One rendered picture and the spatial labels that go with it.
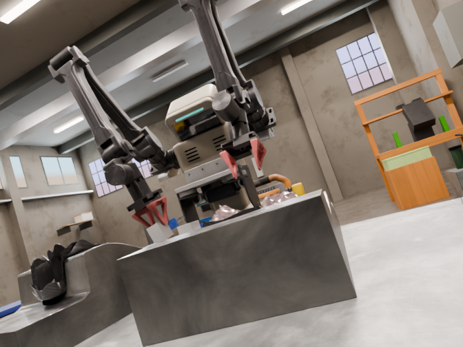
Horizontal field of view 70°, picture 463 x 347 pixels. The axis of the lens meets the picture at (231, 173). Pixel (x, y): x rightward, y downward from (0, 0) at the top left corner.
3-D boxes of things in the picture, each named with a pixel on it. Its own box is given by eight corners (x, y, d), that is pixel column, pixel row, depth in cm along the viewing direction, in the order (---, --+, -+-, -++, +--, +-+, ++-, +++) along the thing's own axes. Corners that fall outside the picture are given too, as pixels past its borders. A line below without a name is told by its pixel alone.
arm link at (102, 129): (81, 51, 111) (56, 70, 112) (69, 41, 105) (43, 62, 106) (139, 152, 98) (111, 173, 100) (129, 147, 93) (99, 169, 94)
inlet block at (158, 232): (182, 227, 106) (173, 213, 106) (192, 222, 104) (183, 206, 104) (155, 245, 95) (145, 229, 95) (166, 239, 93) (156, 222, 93)
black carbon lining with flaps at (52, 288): (151, 253, 93) (141, 221, 94) (193, 242, 85) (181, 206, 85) (19, 308, 64) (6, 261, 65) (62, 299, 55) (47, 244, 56)
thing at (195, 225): (211, 233, 100) (206, 216, 100) (224, 230, 97) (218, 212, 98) (182, 246, 89) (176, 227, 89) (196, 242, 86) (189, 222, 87)
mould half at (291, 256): (242, 251, 88) (229, 212, 89) (339, 223, 82) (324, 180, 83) (142, 347, 40) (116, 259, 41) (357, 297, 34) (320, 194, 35)
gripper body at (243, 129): (254, 135, 87) (250, 114, 90) (220, 149, 90) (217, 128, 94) (264, 147, 92) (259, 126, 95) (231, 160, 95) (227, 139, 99)
